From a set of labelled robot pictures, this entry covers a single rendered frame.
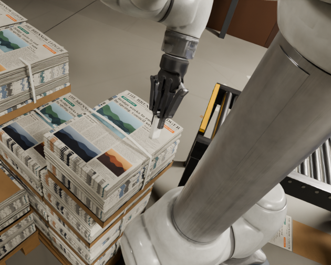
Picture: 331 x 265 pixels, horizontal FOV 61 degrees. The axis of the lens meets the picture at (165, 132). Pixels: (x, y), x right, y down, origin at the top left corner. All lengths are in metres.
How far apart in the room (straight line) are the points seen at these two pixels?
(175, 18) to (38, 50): 0.75
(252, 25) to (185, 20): 3.71
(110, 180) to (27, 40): 0.78
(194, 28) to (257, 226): 0.47
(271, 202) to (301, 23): 0.48
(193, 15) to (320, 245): 2.03
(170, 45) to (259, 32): 3.74
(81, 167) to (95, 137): 0.13
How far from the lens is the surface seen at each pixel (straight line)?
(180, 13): 0.71
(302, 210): 2.53
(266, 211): 0.65
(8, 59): 1.27
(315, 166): 1.60
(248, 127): 0.30
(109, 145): 0.91
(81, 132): 0.94
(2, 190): 1.40
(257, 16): 4.36
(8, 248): 1.71
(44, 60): 1.27
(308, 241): 2.40
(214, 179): 0.37
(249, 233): 0.66
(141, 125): 0.98
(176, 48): 0.73
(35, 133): 1.27
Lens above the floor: 1.75
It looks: 45 degrees down
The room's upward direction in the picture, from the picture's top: 16 degrees clockwise
